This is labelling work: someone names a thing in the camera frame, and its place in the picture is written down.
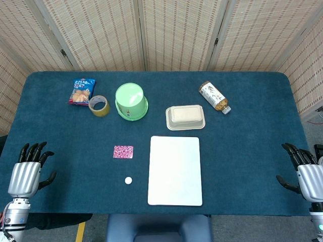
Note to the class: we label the pink patterned packet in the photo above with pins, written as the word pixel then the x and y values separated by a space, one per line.
pixel 123 152

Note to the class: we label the black equipment box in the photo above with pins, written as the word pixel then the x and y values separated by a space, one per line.
pixel 318 152

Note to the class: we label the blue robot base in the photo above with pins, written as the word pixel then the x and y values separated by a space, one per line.
pixel 159 227

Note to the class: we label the white rectangular board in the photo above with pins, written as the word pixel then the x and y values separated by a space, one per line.
pixel 174 171

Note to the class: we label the brown packing tape roll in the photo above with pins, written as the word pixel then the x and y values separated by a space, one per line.
pixel 103 111

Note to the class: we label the woven folding screen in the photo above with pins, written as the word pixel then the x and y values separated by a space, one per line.
pixel 176 32

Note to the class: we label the blue snack bag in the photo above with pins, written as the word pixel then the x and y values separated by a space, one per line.
pixel 80 93

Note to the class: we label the tea bottle with label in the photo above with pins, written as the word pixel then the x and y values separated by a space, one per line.
pixel 214 96

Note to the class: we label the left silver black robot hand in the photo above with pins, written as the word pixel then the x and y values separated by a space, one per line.
pixel 24 176

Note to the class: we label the small white disc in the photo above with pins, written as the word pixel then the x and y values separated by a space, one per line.
pixel 128 180

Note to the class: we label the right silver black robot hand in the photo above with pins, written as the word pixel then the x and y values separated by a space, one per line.
pixel 311 180

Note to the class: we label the blue felt tablecloth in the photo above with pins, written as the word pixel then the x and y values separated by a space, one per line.
pixel 75 141

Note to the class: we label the light green plastic bucket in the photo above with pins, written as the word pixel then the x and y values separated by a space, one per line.
pixel 130 99

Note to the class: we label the yellow floor tape strip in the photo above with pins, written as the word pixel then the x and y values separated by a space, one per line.
pixel 80 232

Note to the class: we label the beige food container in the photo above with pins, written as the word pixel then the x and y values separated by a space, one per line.
pixel 185 116

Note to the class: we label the black screen hinge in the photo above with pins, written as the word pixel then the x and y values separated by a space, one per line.
pixel 216 41
pixel 63 53

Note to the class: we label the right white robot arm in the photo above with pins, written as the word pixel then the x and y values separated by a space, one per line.
pixel 317 221

